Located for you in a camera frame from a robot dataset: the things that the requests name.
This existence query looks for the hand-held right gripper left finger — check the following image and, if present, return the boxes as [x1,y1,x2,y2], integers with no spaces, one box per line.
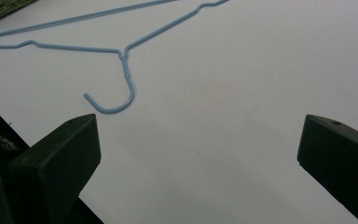
[7,113,103,224]

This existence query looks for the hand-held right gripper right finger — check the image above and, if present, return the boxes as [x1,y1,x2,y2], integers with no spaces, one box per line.
[296,114,358,224]

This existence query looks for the blue wire clothes hanger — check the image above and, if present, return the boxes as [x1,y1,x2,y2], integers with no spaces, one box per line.
[0,0,230,115]

